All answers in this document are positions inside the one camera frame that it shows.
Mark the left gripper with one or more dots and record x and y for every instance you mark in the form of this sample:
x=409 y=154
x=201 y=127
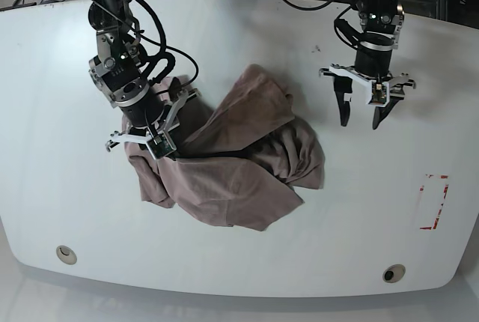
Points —
x=367 y=69

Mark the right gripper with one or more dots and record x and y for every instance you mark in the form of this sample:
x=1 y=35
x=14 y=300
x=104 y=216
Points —
x=166 y=122

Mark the mauve t-shirt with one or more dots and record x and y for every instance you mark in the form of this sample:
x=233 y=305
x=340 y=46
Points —
x=238 y=164

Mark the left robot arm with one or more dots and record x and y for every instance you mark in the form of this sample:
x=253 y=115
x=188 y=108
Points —
x=381 y=22

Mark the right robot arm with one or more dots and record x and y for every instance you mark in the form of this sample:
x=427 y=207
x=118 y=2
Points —
x=129 y=78

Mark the red tape rectangle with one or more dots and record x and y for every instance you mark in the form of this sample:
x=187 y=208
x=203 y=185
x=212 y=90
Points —
x=431 y=200

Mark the left table grommet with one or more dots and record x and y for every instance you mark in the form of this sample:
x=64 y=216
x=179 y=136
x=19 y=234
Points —
x=66 y=255

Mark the table grommet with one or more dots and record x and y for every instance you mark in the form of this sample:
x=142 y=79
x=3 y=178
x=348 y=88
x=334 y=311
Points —
x=66 y=255
x=394 y=273

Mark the right table grommet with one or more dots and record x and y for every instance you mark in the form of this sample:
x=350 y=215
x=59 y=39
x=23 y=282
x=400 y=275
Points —
x=394 y=273

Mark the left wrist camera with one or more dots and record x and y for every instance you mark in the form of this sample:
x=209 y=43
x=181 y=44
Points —
x=380 y=94

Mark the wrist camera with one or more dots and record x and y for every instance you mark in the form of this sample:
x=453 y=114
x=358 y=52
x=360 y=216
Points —
x=380 y=94
x=161 y=146

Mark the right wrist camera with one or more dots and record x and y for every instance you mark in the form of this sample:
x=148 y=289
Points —
x=161 y=146

